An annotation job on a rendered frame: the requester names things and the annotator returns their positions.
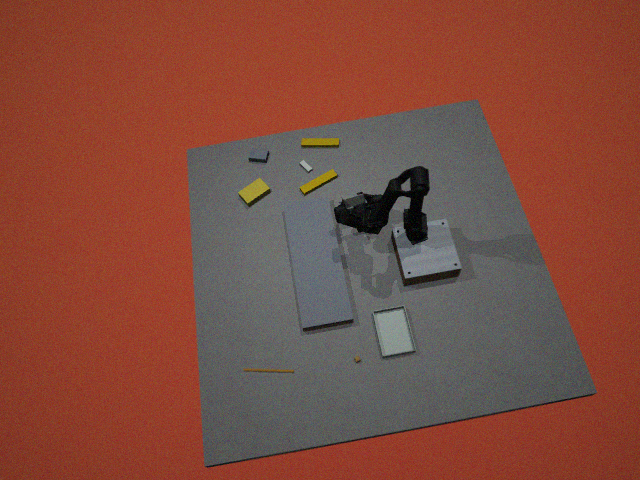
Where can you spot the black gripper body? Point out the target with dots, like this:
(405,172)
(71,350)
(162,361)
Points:
(357,208)

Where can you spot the yellow flat block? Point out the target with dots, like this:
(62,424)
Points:
(254,192)

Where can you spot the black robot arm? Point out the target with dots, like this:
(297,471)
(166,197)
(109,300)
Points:
(415,221)

